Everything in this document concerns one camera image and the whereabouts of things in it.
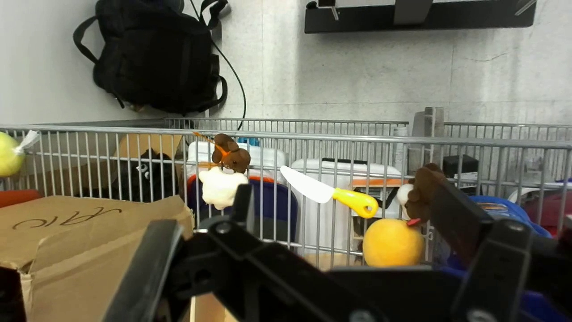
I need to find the wire shelf rack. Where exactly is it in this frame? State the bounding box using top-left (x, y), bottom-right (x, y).
top-left (1, 121), bottom-right (572, 255)

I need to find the blue lotion bottle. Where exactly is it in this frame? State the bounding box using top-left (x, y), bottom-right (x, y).
top-left (470, 196), bottom-right (552, 239)

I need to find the yellow handled toy knife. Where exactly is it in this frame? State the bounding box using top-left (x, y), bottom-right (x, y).
top-left (280, 167), bottom-right (379, 219)

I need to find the black perforated mounting table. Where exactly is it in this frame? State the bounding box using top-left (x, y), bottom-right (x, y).
top-left (304, 0), bottom-right (538, 35)

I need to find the yellow toy pear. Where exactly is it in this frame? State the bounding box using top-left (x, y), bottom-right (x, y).
top-left (0, 131), bottom-right (39, 178)

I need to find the yellow toy ball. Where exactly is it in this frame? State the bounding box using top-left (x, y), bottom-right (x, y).
top-left (362, 219), bottom-right (423, 267)

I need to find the black backpack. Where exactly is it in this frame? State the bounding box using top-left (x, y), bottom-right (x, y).
top-left (71, 0), bottom-right (227, 117)

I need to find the white brown plush toy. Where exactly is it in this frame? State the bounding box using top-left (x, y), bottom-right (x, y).
top-left (198, 135), bottom-right (250, 210)

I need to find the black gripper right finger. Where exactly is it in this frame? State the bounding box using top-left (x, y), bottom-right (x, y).
top-left (429, 181), bottom-right (532, 322)

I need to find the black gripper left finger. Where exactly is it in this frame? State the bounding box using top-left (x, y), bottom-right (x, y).
top-left (102, 221), bottom-right (182, 322)

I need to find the cardboard box with writing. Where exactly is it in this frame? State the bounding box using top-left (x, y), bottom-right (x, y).
top-left (0, 197), bottom-right (194, 322)

